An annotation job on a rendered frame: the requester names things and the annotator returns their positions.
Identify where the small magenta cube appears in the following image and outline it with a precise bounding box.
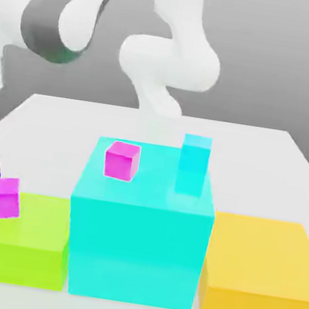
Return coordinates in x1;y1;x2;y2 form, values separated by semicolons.
101;139;143;184
0;175;26;225

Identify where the small cyan cube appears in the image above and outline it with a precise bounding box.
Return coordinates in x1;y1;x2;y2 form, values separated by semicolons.
178;132;214;171

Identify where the large lime box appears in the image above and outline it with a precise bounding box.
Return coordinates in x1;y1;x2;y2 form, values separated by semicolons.
0;188;79;293

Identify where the large cyan box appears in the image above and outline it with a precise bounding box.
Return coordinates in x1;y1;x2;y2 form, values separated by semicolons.
56;132;226;309

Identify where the large orange box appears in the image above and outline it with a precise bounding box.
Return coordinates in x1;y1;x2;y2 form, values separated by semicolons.
195;209;309;309

